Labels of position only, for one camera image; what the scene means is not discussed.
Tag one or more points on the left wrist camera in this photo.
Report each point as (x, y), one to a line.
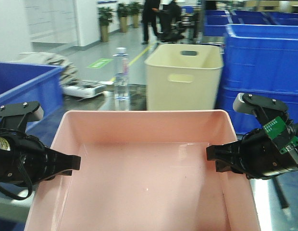
(16, 116)

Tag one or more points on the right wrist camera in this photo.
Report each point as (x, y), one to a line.
(263, 108)

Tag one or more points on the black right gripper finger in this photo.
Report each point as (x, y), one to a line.
(224, 167)
(229, 152)

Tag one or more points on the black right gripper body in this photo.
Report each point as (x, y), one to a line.
(261, 159)

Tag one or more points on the green circuit board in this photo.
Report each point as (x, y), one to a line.
(283, 136)

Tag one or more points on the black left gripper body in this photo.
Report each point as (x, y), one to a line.
(19, 151)

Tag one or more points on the large blue crate lower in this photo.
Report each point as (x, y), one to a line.
(244, 123)

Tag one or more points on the large blue crate upper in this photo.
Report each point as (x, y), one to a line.
(261, 57)

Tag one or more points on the blue crate left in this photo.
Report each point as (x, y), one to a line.
(21, 83)

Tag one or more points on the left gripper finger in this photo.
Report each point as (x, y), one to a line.
(50, 175)
(62, 162)

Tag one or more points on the clear water bottle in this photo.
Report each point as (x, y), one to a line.
(121, 81)

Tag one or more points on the potted plant far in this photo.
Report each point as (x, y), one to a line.
(135, 8)

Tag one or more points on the potted plant near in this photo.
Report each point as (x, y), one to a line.
(105, 17)

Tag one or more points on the white handheld device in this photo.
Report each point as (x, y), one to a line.
(83, 89)

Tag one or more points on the large blue crate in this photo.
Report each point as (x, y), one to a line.
(261, 57)
(244, 123)

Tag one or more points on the potted plant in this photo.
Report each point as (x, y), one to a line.
(122, 13)
(105, 17)
(135, 8)

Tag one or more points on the person in black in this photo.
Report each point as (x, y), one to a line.
(149, 16)

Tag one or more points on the pink plastic bin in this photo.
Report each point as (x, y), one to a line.
(144, 171)

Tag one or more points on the potted plant middle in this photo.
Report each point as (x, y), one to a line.
(122, 13)

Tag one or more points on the black office chair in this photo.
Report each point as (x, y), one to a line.
(170, 22)

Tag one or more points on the blue crates in background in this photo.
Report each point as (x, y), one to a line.
(216, 20)

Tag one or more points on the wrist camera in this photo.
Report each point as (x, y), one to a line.
(263, 108)
(16, 116)

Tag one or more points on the cream plastic basket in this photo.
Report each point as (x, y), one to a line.
(183, 77)

